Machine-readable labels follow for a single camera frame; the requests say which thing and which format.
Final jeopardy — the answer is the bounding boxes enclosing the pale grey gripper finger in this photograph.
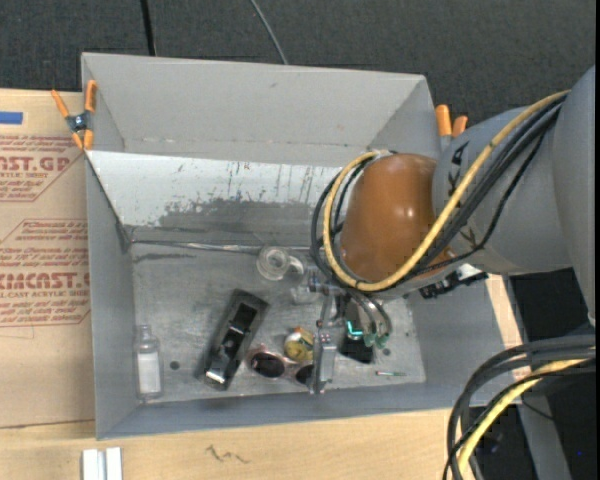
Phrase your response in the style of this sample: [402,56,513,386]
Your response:
[311,331,338,396]

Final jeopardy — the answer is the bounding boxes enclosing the yellow and white toy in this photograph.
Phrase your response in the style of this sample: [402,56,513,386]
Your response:
[283,326,316,364]

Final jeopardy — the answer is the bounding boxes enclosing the black hand tool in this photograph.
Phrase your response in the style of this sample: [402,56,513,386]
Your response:
[195,288,272,392]

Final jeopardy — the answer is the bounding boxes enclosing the clear glass mug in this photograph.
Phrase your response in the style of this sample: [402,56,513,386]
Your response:
[256,246,307,284]

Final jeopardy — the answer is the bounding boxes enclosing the clear bottle with white contents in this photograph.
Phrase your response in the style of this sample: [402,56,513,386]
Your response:
[133,323,164,401]

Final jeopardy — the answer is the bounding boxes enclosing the grey metal bin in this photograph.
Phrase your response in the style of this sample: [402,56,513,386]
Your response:
[79,51,497,442]

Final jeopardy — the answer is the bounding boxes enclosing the brown cardboard board red print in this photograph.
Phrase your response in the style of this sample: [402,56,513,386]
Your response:
[0,86,97,432]

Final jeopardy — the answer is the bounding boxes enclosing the pink frame sunglasses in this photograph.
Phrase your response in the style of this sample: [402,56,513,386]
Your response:
[244,343,316,387]

